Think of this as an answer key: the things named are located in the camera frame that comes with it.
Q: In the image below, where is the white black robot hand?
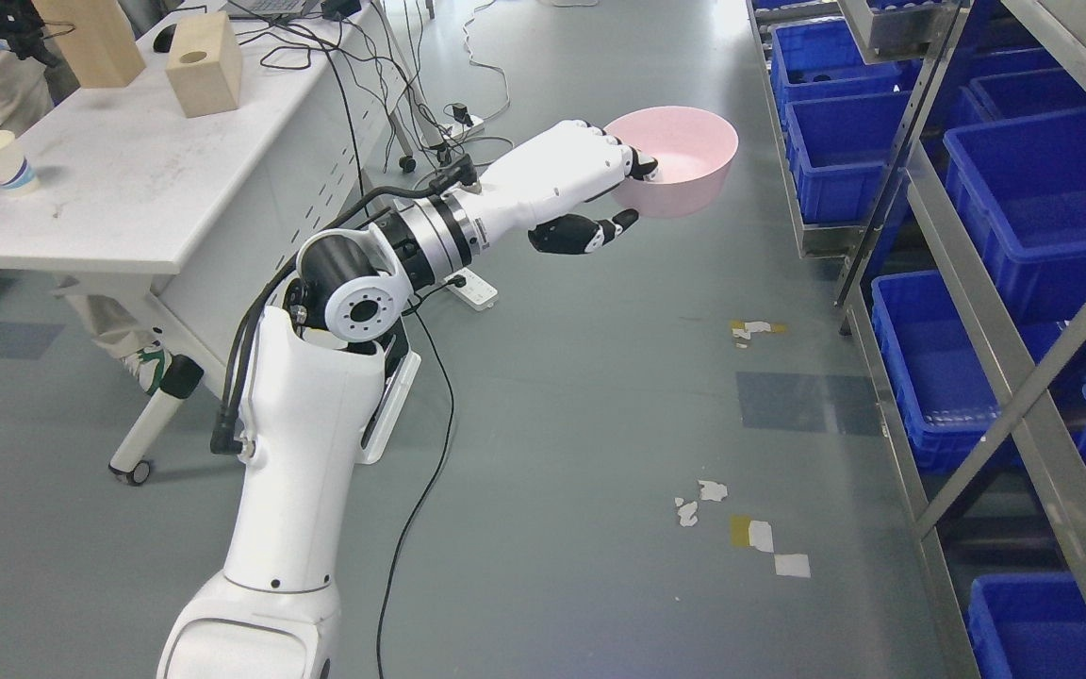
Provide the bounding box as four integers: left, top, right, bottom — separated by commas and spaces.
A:
456, 120, 659, 255

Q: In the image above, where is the pink plastic bowl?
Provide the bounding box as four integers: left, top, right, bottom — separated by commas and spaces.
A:
604, 105, 740, 219

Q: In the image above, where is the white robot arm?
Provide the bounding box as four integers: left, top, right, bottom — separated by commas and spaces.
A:
156, 156, 480, 678

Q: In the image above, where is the steel shelf rack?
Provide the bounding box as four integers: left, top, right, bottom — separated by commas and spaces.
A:
746, 1, 1086, 678

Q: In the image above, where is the white power strip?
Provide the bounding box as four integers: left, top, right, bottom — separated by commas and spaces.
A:
444, 268, 498, 312

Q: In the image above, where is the white office table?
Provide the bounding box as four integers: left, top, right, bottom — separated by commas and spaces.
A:
0, 0, 412, 487

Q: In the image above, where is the wooden block with hole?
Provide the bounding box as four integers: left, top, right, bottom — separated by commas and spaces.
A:
165, 11, 242, 120

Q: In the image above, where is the tall wooden block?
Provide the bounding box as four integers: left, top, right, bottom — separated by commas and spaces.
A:
34, 1, 146, 89

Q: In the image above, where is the paper cup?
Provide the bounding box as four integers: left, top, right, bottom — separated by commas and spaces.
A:
0, 129, 41, 196

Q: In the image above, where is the person in beige trousers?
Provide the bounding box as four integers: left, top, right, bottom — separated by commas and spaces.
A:
0, 1, 173, 395

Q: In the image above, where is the black cable on floor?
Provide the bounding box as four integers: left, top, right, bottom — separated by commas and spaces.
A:
375, 311, 457, 679

